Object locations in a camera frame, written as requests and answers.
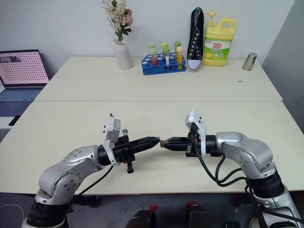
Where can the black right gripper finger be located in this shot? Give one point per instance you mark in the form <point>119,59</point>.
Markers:
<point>179,140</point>
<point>177,147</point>

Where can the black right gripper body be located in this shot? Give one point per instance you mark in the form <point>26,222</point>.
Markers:
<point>192,147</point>

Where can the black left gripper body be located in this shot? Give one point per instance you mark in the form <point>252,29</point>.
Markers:
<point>123,149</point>

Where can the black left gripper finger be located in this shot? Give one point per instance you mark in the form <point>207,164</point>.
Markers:
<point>145,147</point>
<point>147,140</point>

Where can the brass padlock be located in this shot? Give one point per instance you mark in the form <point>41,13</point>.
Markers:
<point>162,143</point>

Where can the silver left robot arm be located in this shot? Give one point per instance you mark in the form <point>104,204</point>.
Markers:
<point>71,164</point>

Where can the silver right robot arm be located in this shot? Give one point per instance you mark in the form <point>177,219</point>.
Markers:
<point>247,152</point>

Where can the dark rounded shape with red tab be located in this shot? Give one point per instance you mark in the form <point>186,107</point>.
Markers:
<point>143,218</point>
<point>199,216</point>

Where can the blue test tube rack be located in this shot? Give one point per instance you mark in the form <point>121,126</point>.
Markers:
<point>161,69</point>

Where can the green-capped tube with white label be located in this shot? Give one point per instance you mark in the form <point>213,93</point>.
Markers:
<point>167,59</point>

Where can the yellow-capped tube with orange liquid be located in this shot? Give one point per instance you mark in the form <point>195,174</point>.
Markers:
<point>179,58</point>

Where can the green-capped tube with red liquid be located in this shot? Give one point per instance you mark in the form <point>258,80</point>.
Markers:
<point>153,58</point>

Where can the white ceramic vase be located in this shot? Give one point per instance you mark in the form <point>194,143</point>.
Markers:
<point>123,55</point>

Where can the green-capped pale test tube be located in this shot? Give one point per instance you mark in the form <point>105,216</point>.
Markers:
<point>151,45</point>

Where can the green-capped tube with orange liquid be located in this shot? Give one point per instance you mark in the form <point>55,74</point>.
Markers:
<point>177,44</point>

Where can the green-capped clear test tube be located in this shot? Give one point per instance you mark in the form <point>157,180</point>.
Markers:
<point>164,45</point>

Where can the black canvas sneaker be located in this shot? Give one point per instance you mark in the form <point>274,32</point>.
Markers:
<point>195,45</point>

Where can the yellow detergent pump bottle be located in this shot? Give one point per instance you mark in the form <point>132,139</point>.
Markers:
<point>217,45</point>

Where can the silver metal cup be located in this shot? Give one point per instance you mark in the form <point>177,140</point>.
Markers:
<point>249,61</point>

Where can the small flat black object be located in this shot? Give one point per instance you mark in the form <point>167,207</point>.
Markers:
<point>14,120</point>

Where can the dried flower bouquet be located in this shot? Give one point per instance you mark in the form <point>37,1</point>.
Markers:
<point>118,16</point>

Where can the open laptop with pink screen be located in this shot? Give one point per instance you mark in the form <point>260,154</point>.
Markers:
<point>22,69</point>

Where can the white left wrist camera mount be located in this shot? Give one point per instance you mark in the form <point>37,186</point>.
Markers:
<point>111,133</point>

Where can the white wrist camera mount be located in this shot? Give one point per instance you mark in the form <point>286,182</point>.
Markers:
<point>198,123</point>
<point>111,133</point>

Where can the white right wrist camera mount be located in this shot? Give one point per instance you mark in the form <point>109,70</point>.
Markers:
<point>198,123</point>

